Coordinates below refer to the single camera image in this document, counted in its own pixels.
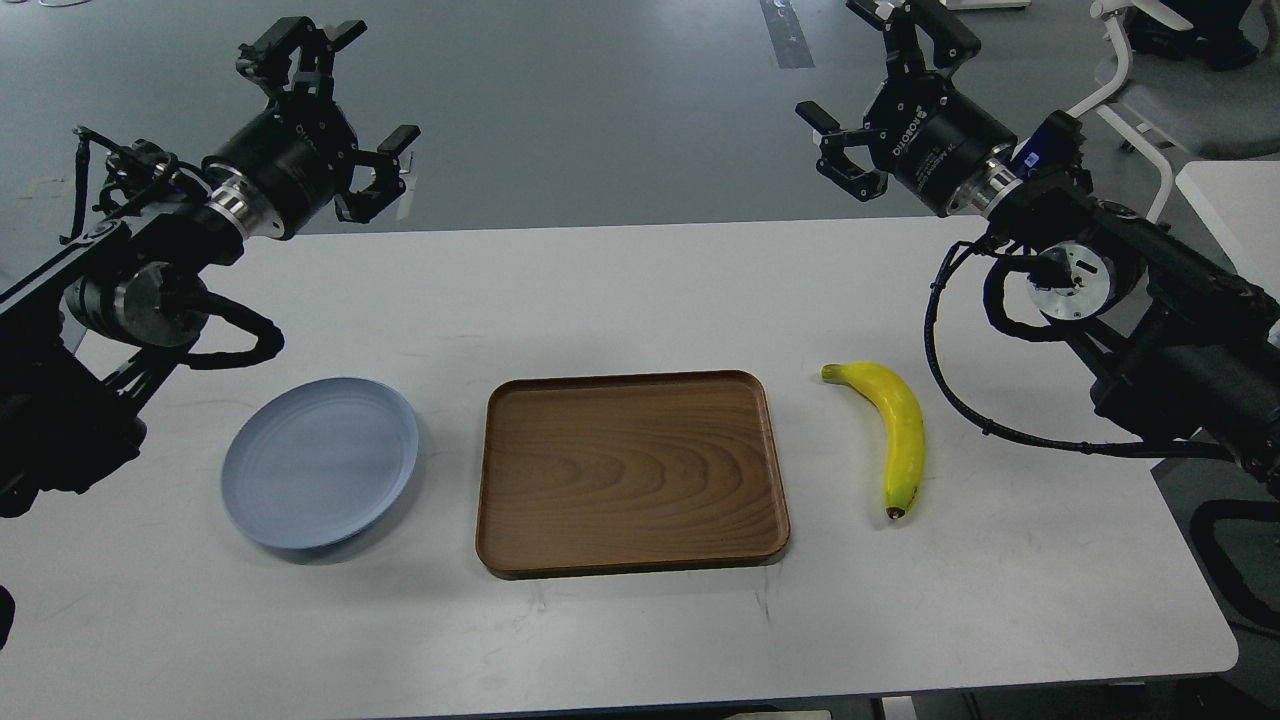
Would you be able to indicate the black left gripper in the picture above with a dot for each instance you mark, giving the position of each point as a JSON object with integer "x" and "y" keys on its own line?
{"x": 300, "y": 152}

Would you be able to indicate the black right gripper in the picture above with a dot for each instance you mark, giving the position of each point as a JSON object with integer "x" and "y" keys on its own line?
{"x": 933, "y": 140}

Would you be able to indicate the light blue round plate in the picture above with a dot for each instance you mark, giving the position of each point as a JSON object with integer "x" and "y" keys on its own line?
{"x": 320, "y": 464}

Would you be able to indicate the yellow banana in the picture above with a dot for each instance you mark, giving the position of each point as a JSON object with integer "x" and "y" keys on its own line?
{"x": 903, "y": 423}

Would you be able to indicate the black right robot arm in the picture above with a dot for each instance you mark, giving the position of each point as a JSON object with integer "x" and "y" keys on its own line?
{"x": 1178, "y": 347}

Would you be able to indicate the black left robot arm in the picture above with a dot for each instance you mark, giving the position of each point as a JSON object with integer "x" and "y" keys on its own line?
{"x": 91, "y": 334}

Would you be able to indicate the white office chair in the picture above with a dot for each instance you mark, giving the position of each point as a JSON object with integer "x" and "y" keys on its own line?
{"x": 1156, "y": 103}

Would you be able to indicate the white side table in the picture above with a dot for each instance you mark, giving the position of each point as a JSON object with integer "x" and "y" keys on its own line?
{"x": 1238, "y": 201}

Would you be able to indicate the brown wooden tray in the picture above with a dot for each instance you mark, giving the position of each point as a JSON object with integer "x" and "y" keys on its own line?
{"x": 614, "y": 474}

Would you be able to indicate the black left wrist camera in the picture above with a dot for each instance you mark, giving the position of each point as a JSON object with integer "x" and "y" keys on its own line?
{"x": 137, "y": 175}

